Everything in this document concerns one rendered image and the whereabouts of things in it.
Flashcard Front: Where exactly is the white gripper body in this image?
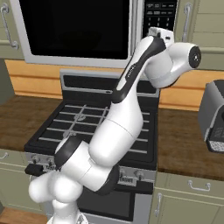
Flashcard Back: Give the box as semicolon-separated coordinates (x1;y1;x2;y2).
148;26;166;39

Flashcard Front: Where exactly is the silver microwave oven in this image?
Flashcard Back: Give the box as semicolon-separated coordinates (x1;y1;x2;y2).
10;0;179;70

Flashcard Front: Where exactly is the beige base cupboard door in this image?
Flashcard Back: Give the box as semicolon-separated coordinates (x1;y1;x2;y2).
148;187;224;224
0;166;46;214

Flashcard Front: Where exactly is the black and silver stove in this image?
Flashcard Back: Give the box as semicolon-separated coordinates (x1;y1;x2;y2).
24;68;161;224

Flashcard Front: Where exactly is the grey toaster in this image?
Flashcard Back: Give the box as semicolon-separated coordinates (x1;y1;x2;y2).
197;79;224;154

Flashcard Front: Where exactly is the beige drawer front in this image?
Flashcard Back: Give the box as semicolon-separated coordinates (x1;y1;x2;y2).
153;171;224;200
0;148;33;170

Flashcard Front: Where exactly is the silver cupboard handle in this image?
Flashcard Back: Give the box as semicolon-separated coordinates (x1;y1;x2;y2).
154;192;164;219
0;2;20;51
181;2;193;44

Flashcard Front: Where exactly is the beige wall cupboard door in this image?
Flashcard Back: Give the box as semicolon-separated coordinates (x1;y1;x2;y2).
0;0;25;61
174;0;224;72

